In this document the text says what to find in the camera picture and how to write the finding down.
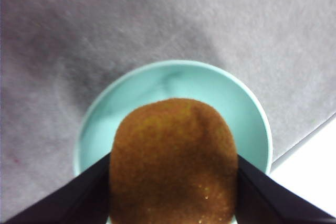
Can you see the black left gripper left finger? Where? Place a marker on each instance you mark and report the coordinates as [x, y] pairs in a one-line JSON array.
[[76, 197]]

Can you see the teal bowl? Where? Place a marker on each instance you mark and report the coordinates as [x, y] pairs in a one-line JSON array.
[[183, 82]]

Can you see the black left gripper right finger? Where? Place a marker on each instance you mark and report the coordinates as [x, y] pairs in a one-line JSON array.
[[270, 197]]

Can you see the brown kiwifruit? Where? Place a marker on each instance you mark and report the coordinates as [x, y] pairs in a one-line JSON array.
[[173, 161]]

